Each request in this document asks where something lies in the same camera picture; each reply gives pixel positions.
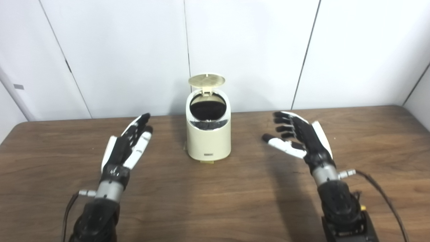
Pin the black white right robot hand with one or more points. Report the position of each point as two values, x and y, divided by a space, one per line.
309 141

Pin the grey wall label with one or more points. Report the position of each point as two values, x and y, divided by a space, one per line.
18 86

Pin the cream round bin lid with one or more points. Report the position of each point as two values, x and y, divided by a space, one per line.
206 80

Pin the black bin liner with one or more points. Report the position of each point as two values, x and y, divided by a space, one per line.
207 111

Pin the cream-colored bin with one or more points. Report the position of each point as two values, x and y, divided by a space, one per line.
208 143

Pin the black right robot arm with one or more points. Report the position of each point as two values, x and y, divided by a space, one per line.
339 205

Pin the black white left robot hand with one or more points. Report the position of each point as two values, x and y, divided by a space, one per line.
119 151

